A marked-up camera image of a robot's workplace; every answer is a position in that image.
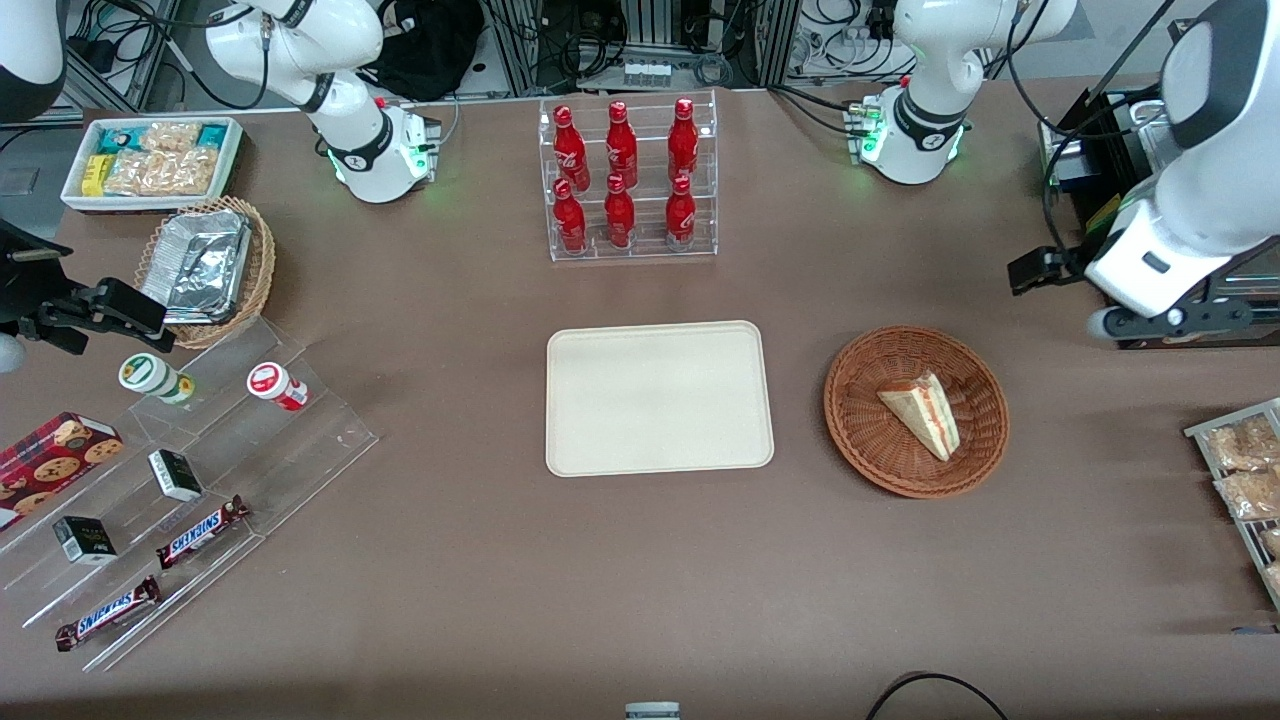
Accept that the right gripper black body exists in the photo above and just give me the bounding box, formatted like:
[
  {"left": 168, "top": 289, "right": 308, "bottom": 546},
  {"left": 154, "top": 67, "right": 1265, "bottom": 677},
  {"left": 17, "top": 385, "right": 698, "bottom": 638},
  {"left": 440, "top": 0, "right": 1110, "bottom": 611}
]
[{"left": 0, "top": 220, "right": 76, "bottom": 329}]

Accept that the triangular sandwich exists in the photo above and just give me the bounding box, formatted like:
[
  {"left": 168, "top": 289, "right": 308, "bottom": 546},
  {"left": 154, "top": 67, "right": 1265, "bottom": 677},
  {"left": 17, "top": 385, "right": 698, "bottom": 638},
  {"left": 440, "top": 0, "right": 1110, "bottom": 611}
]
[{"left": 876, "top": 371, "right": 962, "bottom": 463}]

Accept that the light tan wicker basket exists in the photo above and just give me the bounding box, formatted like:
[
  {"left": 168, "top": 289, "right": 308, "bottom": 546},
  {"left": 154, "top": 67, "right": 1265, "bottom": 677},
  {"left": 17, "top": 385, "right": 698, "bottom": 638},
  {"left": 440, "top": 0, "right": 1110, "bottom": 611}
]
[{"left": 134, "top": 195, "right": 278, "bottom": 351}]

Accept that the grey tray of crackers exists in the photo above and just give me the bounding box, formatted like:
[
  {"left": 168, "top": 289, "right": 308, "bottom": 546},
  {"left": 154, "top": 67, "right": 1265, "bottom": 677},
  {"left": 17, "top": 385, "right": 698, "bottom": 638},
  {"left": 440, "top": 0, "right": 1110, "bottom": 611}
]
[{"left": 1184, "top": 398, "right": 1280, "bottom": 613}]

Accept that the brown round wicker basket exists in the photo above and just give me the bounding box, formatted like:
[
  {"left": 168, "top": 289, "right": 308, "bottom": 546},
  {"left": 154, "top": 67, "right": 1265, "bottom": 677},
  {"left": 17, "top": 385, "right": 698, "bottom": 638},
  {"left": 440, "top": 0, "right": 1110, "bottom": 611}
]
[{"left": 823, "top": 325, "right": 1011, "bottom": 500}]

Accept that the cream rectangular tray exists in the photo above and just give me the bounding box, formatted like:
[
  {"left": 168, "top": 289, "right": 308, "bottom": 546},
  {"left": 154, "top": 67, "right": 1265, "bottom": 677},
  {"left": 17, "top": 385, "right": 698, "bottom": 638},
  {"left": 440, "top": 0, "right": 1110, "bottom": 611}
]
[{"left": 546, "top": 320, "right": 776, "bottom": 479}]

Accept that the green lid white cup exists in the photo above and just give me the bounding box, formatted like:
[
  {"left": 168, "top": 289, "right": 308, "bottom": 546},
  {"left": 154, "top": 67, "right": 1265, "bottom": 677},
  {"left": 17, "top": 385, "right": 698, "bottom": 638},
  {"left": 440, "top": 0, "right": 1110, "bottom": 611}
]
[{"left": 118, "top": 353, "right": 197, "bottom": 407}]

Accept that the silver foil container stack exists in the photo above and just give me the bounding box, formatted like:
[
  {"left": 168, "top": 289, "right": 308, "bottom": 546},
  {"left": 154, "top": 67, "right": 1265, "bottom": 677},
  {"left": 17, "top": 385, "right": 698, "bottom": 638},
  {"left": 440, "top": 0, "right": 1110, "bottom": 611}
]
[{"left": 139, "top": 208, "right": 254, "bottom": 327}]

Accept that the white rectangular snack bin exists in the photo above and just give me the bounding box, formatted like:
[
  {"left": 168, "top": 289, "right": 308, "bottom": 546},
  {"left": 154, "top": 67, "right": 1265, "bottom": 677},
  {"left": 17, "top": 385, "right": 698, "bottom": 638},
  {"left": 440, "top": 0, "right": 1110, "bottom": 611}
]
[{"left": 60, "top": 116, "right": 245, "bottom": 214}]

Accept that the red tartan cookie box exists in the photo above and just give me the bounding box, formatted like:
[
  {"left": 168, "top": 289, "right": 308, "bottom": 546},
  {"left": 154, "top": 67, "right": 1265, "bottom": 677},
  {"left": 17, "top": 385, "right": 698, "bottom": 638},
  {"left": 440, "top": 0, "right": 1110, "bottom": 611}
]
[{"left": 0, "top": 411, "right": 126, "bottom": 532}]

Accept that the large clear cracker bag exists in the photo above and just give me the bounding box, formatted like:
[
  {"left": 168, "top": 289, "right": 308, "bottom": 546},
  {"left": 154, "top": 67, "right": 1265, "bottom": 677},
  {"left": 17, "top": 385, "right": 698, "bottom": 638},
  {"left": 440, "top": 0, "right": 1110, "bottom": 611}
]
[{"left": 103, "top": 147, "right": 221, "bottom": 199}]

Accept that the red lid white cup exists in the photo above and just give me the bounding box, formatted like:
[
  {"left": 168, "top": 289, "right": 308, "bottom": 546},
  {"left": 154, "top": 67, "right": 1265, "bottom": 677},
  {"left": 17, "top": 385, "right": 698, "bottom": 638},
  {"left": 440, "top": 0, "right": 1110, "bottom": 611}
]
[{"left": 246, "top": 362, "right": 312, "bottom": 414}]

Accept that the small clear cracker bag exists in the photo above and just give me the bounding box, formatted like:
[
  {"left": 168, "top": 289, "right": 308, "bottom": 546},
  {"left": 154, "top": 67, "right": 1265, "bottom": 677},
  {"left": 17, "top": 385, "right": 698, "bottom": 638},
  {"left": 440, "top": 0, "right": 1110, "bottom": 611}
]
[{"left": 140, "top": 121, "right": 203, "bottom": 153}]

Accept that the small black carton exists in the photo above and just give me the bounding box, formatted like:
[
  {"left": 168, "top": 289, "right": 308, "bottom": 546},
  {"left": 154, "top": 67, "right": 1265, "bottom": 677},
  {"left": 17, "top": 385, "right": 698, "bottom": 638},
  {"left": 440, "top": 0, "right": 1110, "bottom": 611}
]
[
  {"left": 51, "top": 516, "right": 119, "bottom": 567},
  {"left": 147, "top": 449, "right": 205, "bottom": 504}
]

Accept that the clear acrylic stepped shelf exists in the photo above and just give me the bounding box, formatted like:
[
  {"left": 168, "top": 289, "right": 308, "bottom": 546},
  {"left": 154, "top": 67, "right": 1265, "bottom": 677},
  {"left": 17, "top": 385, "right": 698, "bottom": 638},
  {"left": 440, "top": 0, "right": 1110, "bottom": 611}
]
[{"left": 0, "top": 318, "right": 380, "bottom": 674}]

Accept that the snickers bar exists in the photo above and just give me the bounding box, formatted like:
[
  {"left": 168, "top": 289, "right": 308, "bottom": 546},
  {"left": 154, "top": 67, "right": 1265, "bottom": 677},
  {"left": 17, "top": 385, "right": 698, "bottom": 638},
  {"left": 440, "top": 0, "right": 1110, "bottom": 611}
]
[
  {"left": 54, "top": 575, "right": 164, "bottom": 654},
  {"left": 154, "top": 495, "right": 252, "bottom": 572}
]

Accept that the red cola bottle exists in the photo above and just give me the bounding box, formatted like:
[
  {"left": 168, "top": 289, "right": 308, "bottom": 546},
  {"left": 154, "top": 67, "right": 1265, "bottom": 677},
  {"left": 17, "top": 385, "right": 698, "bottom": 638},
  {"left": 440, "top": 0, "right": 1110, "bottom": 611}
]
[
  {"left": 604, "top": 100, "right": 640, "bottom": 189},
  {"left": 667, "top": 97, "right": 701, "bottom": 186},
  {"left": 552, "top": 104, "right": 592, "bottom": 193},
  {"left": 602, "top": 174, "right": 637, "bottom": 250},
  {"left": 664, "top": 175, "right": 698, "bottom": 252},
  {"left": 552, "top": 178, "right": 589, "bottom": 255}
]

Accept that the clear acrylic bottle rack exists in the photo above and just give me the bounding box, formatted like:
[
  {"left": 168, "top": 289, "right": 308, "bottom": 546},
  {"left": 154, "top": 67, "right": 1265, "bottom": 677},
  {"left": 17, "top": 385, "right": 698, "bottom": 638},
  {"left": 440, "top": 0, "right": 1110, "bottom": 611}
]
[{"left": 538, "top": 89, "right": 719, "bottom": 264}]

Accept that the black bag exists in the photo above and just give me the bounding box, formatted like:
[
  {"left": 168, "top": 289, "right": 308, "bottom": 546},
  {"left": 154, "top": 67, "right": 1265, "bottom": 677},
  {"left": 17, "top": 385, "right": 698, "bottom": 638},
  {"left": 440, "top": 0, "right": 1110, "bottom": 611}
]
[{"left": 362, "top": 0, "right": 488, "bottom": 102}]

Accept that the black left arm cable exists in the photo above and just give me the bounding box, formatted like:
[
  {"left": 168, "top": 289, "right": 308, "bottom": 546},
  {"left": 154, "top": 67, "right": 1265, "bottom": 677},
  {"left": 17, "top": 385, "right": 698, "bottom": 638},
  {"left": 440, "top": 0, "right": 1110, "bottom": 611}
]
[{"left": 1004, "top": 0, "right": 1093, "bottom": 277}]

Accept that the black looped cable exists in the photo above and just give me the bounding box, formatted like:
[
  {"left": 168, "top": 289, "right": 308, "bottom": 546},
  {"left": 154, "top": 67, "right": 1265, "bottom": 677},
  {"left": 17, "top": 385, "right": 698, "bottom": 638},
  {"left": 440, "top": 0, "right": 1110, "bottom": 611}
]
[{"left": 864, "top": 671, "right": 1012, "bottom": 720}]

